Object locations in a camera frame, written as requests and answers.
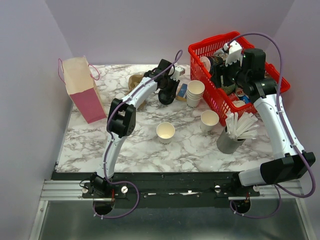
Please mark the aluminium rail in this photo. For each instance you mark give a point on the aluminium rail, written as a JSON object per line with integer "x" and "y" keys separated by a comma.
{"x": 70, "y": 190}

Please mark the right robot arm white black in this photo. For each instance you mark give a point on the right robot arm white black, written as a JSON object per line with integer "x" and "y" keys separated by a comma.
{"x": 291, "y": 161}

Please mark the blue orange sponge pack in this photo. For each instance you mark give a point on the blue orange sponge pack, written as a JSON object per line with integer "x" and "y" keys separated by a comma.
{"x": 182, "y": 93}

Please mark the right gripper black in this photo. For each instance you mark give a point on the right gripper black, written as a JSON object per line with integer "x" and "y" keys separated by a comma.
{"x": 223, "y": 70}

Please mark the cardboard cup carrier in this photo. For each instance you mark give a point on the cardboard cup carrier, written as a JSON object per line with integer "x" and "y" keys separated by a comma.
{"x": 133, "y": 82}

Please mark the white paper cup stack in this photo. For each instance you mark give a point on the white paper cup stack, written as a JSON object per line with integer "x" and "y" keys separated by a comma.
{"x": 194, "y": 93}

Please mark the dark noodle cup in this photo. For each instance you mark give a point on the dark noodle cup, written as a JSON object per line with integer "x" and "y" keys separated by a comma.
{"x": 209, "y": 62}

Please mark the pink paper bag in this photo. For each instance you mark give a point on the pink paper bag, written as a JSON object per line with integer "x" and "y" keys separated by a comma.
{"x": 81, "y": 87}

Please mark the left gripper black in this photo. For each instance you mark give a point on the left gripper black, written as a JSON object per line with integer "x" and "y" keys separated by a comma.
{"x": 172, "y": 91}

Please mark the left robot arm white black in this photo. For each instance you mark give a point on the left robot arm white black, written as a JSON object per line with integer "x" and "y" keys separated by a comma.
{"x": 121, "y": 120}

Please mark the black coffee cup lid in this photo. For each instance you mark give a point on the black coffee cup lid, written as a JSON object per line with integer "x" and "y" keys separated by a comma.
{"x": 162, "y": 97}

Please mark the red plastic basket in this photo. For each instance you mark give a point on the red plastic basket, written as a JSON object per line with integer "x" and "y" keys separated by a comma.
{"x": 215, "y": 100}

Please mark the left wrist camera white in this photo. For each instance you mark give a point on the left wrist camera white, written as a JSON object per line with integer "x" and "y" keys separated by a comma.
{"x": 177, "y": 72}

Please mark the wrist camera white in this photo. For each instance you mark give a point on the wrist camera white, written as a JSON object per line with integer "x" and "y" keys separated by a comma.
{"x": 233, "y": 50}
{"x": 177, "y": 72}

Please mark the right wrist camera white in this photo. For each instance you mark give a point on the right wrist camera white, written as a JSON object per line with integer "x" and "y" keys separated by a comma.
{"x": 233, "y": 50}

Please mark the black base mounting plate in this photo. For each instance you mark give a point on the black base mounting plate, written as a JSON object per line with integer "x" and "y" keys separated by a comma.
{"x": 125, "y": 191}

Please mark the white wrapped straws bundle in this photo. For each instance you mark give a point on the white wrapped straws bundle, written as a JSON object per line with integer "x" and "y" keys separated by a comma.
{"x": 241, "y": 127}

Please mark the grey metal straw holder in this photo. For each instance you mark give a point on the grey metal straw holder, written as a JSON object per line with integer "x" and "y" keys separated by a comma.
{"x": 226, "y": 144}

